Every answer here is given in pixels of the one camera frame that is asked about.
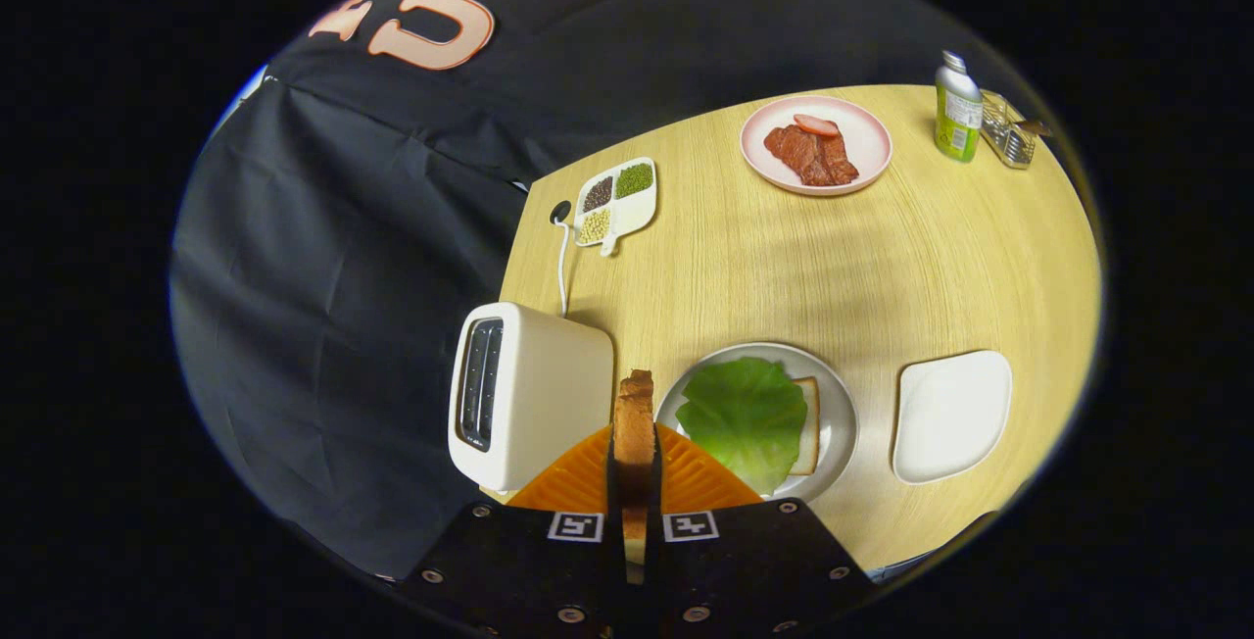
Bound white toaster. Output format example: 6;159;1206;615
448;302;615;493

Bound brown cooked meat slice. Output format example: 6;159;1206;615
764;124;860;187

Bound white sandwich bread slice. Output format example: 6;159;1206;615
789;376;821;476

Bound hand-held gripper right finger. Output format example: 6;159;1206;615
647;423;878;639

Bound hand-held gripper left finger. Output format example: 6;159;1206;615
397;423;628;639

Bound grey round plate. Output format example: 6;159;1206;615
654;342;860;503

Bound pink plate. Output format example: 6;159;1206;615
740;95;893;197

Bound green lettuce leaf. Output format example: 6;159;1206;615
675;357;809;496

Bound white square dish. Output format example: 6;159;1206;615
892;350;1013;485

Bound toasted bread slice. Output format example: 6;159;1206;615
613;369;657;566

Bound white toaster cable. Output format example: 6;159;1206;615
551;200;574;319

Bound wire mesh basket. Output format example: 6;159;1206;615
980;90;1039;171

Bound white divided condiment tray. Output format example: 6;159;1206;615
573;157;658;258

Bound green label metal bottle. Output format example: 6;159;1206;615
934;50;984;164

